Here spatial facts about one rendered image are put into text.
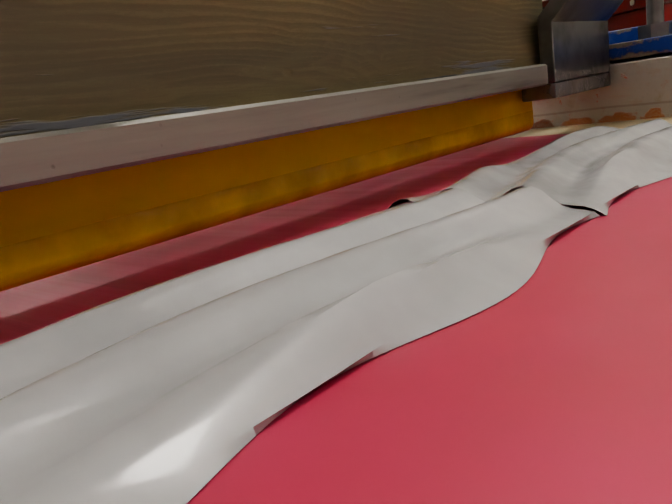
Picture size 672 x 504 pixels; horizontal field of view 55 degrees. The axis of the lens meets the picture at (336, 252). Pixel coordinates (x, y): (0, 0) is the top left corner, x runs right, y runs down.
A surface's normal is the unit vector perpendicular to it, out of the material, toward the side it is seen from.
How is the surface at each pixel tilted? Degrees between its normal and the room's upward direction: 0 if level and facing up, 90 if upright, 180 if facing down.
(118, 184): 90
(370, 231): 33
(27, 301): 0
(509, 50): 90
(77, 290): 0
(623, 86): 90
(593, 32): 90
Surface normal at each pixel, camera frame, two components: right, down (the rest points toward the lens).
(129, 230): 0.75, 0.04
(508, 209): 0.25, -0.77
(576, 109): -0.64, 0.27
